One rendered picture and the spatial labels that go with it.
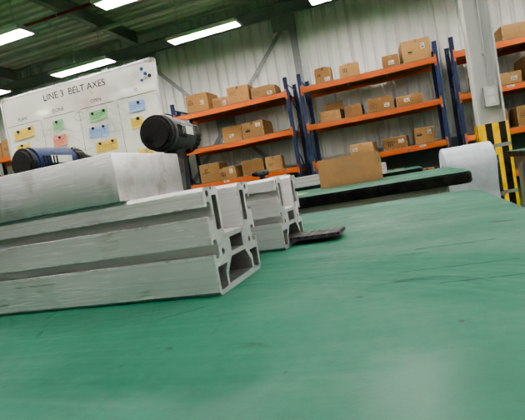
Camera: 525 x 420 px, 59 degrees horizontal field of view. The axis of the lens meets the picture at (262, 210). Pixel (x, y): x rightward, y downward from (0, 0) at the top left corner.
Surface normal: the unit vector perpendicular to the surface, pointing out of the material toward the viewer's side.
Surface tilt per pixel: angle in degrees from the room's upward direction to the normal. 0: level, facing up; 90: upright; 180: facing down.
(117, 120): 90
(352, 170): 89
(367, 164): 89
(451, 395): 0
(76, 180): 90
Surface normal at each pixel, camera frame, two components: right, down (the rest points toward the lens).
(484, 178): -0.19, 0.31
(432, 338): -0.17, -0.98
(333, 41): -0.29, 0.11
